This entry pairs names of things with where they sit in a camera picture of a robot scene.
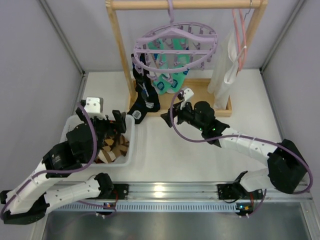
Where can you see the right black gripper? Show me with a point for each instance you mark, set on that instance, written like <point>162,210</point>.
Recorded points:
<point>178,115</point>

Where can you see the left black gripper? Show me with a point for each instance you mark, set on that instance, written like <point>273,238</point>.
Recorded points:
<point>110,122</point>

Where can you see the mint green sock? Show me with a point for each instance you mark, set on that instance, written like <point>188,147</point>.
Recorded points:
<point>177,79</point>
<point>161,85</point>

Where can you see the black blue sock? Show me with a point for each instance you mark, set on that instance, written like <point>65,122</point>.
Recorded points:
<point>147,97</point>

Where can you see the brown tan argyle sock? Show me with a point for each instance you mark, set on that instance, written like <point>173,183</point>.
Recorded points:
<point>117,145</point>

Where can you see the brown tan striped sock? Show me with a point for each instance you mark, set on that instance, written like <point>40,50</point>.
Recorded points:
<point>107,157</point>

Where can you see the purple round clip hanger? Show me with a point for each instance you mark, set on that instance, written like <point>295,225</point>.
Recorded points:
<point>173,49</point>

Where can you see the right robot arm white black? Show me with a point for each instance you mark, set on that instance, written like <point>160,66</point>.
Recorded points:
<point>284,169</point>

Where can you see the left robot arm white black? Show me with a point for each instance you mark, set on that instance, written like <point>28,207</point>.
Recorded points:
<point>33,198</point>

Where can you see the pink clothes hanger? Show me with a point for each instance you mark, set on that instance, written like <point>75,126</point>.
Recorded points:
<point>241,44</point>

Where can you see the white plastic basket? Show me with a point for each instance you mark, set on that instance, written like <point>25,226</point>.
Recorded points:
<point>130,135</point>

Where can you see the white hanging cloth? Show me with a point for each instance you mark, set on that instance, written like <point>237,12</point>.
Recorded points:
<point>224,71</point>

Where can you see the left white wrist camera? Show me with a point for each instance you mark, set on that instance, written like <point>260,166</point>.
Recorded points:
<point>94,107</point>

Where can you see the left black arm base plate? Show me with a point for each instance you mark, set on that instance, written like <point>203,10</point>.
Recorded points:
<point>119,191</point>

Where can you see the aluminium rail frame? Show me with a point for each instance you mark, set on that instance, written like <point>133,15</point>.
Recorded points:
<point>177,197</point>

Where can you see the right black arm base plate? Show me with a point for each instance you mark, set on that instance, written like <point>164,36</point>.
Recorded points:
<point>232,191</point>

